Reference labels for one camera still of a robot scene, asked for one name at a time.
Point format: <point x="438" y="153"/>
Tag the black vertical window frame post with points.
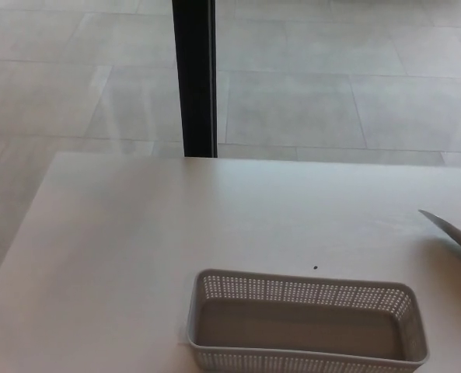
<point x="196" y="77"/>

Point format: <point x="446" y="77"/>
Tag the grey perforated plastic basket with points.
<point x="308" y="334"/>

